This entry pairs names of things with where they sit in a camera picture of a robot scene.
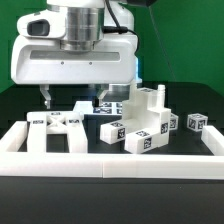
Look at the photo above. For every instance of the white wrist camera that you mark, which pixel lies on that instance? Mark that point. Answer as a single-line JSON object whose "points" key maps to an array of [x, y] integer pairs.
{"points": [[43, 24]]}

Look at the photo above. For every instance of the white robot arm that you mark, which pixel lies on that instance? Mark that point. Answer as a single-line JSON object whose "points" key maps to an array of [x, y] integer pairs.
{"points": [[77, 42]]}

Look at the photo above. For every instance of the white chair back frame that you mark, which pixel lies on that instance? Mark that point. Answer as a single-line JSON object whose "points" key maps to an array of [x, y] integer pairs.
{"points": [[43, 124]]}

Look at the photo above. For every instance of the white chair seat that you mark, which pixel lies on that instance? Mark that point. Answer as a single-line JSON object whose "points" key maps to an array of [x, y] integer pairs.
{"points": [[145, 110]]}

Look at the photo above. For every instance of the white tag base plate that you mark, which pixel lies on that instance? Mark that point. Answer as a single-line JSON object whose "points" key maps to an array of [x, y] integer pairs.
{"points": [[107, 108]]}

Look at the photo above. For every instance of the white tagged cube left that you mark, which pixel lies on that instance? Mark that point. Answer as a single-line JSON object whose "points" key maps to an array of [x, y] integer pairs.
{"points": [[174, 122]]}

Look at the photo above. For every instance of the white tagged cube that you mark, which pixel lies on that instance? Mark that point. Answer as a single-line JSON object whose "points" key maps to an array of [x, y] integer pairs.
{"points": [[196, 121], [174, 122]]}

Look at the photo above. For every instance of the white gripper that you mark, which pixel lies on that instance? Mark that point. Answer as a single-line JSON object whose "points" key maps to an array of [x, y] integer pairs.
{"points": [[42, 62]]}

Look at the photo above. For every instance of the white tagged cube right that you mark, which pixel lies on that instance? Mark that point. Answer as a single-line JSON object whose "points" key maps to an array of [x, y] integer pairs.
{"points": [[196, 121]]}

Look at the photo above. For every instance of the white U-shaped obstacle fence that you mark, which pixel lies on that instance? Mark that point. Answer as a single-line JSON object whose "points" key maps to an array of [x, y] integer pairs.
{"points": [[13, 162]]}

